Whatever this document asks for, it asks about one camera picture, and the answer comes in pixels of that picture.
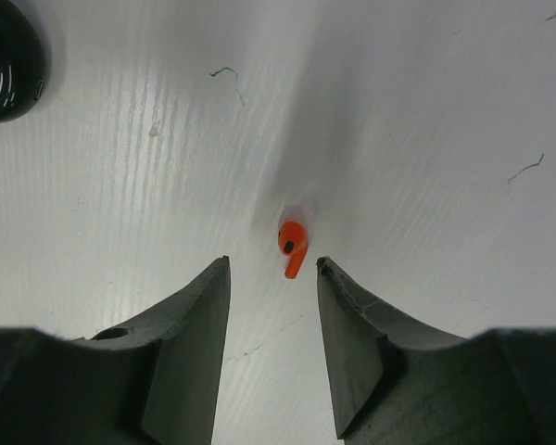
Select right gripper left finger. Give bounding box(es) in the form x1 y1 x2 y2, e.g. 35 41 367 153
69 256 231 444

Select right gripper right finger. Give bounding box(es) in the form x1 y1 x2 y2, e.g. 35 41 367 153
316 257 464 439

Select black earbud charging case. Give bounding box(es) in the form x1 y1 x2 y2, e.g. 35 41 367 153
0 1 50 123

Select orange earbud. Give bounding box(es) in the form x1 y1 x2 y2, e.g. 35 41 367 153
278 220 309 279

